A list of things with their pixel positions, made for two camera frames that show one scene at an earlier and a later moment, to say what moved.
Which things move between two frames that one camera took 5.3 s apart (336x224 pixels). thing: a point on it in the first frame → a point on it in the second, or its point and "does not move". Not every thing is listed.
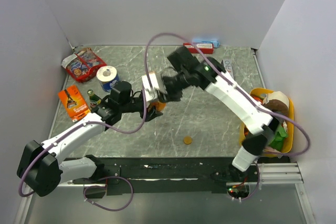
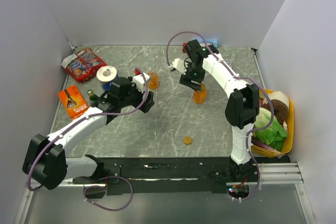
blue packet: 215,42 does not move
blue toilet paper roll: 107,76 does not move
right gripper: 167,95 → 186,79
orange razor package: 73,102 does not move
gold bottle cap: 187,140 does not move
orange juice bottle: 159,106 → 200,96
